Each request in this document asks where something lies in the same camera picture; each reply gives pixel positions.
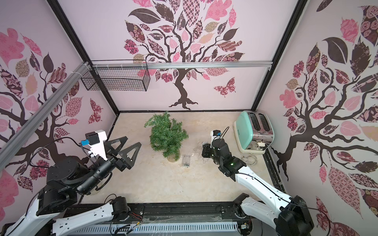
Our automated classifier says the clear plastic battery box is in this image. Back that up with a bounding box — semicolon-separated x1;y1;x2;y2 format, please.
181;155;191;168

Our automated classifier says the black base frame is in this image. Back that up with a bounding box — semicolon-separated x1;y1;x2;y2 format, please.
56;201;296;236

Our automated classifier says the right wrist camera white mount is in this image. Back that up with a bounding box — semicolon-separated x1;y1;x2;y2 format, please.
210;130;222;145

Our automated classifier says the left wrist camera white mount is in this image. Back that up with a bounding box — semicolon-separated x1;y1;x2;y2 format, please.
80;130;107;161

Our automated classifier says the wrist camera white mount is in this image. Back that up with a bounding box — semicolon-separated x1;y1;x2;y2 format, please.
80;130;107;161
210;130;222;145

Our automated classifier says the left wall aluminium rail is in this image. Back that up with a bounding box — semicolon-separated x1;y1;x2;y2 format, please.
1;62;90;170

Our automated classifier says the wall aluminium rail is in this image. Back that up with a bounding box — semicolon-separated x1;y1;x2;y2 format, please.
92;61;273;69
1;62;90;170

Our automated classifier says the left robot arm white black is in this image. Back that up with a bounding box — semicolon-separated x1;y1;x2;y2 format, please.
2;131;141;236

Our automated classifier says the small green christmas tree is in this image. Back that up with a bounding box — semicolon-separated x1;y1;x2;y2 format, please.
144;111;189;162

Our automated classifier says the black wire basket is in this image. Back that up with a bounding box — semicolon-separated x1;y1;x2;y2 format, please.
81;59;151;91

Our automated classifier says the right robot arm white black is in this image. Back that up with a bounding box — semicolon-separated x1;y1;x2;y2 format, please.
201;138;314;236

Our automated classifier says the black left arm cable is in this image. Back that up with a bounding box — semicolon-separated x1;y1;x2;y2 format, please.
29;136;89;169

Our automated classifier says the back wall aluminium rail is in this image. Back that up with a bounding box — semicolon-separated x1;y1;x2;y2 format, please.
92;61;273;69

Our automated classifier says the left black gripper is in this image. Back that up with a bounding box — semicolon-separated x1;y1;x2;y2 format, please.
77;135;142;193

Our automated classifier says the mint green toaster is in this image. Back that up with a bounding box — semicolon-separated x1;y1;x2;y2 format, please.
233;111;275;154

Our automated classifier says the white slotted cable duct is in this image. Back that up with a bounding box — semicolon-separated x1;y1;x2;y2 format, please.
69;222;239;236

